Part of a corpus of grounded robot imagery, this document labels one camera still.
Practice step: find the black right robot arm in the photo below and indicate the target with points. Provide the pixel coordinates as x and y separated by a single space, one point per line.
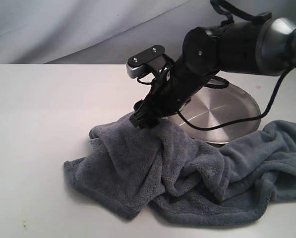
262 45

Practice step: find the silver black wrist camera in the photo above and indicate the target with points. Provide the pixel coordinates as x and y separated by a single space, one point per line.
148 61

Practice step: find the round steel plate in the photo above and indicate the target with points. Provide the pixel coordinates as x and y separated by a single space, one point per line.
212 107

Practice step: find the white backdrop sheet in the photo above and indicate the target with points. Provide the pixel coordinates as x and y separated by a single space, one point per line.
96 31

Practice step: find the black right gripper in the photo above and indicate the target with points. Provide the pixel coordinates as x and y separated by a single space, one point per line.
170 89

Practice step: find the blue fleece towel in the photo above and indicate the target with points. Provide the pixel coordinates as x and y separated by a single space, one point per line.
186 181

